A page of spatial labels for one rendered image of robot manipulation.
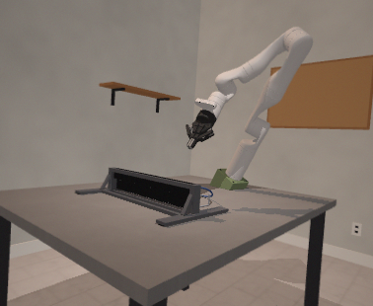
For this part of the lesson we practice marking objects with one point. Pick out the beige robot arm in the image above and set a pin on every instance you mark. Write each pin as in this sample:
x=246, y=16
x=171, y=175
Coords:
x=298, y=44

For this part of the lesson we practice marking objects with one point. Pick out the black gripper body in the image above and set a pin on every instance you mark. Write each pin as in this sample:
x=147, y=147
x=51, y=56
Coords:
x=206, y=117

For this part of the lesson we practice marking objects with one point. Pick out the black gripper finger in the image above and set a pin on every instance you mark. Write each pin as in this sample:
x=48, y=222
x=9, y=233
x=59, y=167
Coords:
x=199, y=137
x=189, y=134

